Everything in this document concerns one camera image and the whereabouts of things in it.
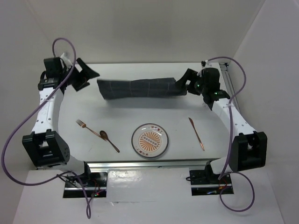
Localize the copper spoon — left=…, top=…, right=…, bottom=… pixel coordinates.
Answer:
left=100, top=130, right=120, bottom=153

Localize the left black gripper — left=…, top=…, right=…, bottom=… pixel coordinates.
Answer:
left=60, top=58, right=99, bottom=92

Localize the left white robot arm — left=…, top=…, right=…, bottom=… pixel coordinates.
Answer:
left=22, top=56, right=99, bottom=186

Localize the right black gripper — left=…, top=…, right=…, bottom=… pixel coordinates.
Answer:
left=174, top=68, right=207, bottom=96

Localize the copper fork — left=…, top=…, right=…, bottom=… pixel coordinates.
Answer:
left=76, top=119, right=105, bottom=141

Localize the front aluminium rail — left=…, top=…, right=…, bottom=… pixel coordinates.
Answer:
left=86, top=159, right=212, bottom=172

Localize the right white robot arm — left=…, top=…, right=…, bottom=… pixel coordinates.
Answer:
left=175, top=67, right=268, bottom=183

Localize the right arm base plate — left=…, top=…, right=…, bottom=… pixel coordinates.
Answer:
left=186, top=166, right=234, bottom=196

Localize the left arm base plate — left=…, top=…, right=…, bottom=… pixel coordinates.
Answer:
left=62, top=172, right=108, bottom=198

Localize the orange patterned plate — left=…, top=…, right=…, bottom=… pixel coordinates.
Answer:
left=131, top=123, right=169, bottom=159

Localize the copper knife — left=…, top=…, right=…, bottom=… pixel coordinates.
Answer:
left=188, top=117, right=205, bottom=151

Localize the dark grey checked cloth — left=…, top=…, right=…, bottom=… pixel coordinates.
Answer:
left=97, top=77, right=187, bottom=100

